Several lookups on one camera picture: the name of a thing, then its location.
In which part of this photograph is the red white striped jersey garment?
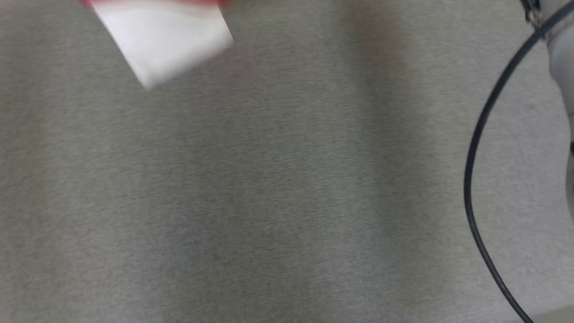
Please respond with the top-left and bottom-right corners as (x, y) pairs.
(80, 0), (235, 91)

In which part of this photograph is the grey fabric sofa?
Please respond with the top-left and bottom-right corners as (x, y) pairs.
(0, 0), (574, 323)

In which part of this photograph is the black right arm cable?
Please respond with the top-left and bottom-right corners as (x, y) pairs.
(463, 0), (574, 323)

